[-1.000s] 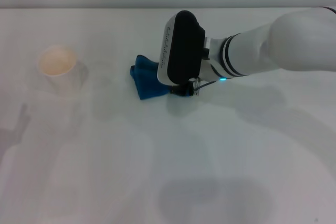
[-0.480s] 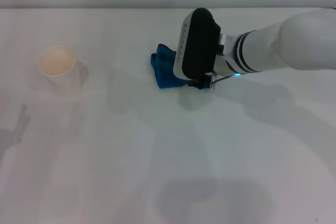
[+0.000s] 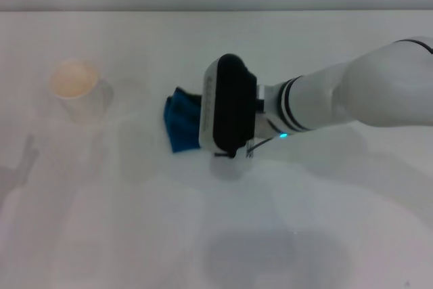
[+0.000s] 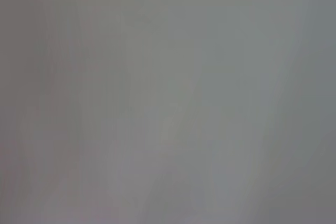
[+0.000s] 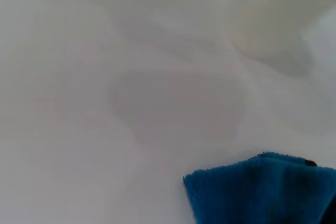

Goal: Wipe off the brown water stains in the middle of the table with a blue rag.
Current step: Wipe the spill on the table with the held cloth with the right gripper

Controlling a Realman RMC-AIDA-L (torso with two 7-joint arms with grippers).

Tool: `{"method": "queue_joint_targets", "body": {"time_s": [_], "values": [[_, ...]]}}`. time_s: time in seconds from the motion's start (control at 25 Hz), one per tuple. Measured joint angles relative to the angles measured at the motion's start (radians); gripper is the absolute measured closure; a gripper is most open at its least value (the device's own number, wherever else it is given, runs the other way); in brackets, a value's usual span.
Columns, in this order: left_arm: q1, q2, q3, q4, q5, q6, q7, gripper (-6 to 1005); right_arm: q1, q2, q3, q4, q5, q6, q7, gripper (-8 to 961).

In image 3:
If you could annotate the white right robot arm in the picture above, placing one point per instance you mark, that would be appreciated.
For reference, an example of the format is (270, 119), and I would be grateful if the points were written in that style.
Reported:
(355, 92)

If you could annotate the blue rag with black trim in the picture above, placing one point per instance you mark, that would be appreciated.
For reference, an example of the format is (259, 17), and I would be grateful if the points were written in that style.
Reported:
(182, 123)

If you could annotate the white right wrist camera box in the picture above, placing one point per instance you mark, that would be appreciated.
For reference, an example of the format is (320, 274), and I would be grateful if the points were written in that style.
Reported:
(230, 106)

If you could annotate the white paper cup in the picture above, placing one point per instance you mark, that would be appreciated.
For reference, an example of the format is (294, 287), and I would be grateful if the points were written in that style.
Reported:
(84, 96)

